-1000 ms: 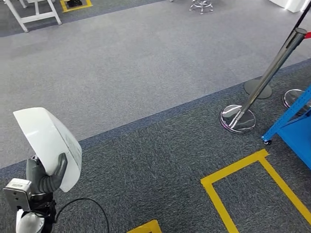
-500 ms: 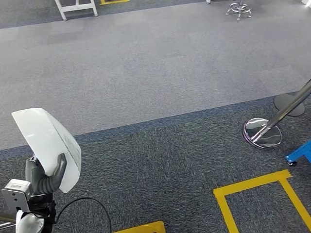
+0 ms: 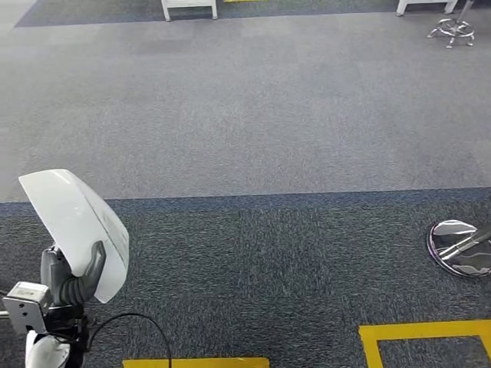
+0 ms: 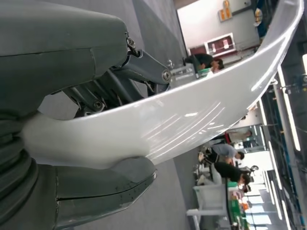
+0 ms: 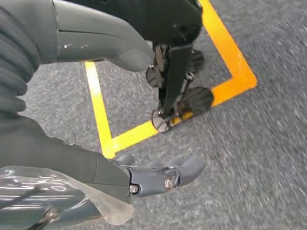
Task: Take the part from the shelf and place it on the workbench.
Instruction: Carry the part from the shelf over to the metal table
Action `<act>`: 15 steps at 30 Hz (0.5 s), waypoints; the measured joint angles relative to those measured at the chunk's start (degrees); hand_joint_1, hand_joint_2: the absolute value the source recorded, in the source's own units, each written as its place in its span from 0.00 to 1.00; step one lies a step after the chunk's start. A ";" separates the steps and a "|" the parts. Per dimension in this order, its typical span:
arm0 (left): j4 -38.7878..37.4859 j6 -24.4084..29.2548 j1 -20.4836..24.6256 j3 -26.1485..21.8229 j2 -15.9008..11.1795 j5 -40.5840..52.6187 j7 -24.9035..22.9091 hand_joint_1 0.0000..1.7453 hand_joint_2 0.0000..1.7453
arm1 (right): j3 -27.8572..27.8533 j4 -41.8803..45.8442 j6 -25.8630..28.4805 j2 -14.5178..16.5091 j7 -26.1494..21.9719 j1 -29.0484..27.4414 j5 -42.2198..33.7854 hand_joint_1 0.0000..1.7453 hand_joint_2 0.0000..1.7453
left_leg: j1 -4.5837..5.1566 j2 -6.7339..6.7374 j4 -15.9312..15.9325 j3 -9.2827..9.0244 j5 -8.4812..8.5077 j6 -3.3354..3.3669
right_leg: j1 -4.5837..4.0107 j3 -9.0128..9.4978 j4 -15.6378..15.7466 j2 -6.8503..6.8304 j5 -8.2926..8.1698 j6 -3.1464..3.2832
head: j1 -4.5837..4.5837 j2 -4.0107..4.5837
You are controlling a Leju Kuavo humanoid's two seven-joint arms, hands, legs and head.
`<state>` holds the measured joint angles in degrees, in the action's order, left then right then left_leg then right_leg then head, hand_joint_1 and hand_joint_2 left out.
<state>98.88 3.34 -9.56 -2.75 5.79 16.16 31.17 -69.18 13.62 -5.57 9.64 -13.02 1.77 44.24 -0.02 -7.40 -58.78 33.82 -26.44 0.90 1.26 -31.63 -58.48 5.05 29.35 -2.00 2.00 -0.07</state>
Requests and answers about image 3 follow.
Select chrome round base stand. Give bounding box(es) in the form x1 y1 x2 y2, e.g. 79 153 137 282
425 219 491 279

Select chrome star chair base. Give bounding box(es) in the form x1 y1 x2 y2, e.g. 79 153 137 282
427 0 477 51

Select white curved car body part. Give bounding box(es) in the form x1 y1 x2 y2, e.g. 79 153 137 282
18 169 130 304

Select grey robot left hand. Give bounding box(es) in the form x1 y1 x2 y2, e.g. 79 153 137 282
40 240 107 307

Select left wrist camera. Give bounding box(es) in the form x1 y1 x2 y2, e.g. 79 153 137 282
2 281 54 335

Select white desk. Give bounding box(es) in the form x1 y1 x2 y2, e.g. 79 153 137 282
396 0 460 17
160 0 220 23

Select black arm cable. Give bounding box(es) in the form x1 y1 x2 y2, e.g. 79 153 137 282
85 312 172 368

